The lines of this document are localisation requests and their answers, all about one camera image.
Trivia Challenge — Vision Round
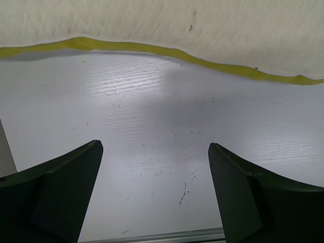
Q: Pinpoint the aluminium table edge rail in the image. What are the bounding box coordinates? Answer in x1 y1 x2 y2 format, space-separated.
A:
87 228 226 243

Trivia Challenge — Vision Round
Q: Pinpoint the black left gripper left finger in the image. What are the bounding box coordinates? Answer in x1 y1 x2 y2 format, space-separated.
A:
1 140 103 242

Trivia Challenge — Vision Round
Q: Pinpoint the cream quilted pillow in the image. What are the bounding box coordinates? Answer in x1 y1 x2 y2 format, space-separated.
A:
1 1 323 85

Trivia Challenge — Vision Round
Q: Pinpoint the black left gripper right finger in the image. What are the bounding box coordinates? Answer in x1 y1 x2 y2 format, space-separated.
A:
208 143 323 242

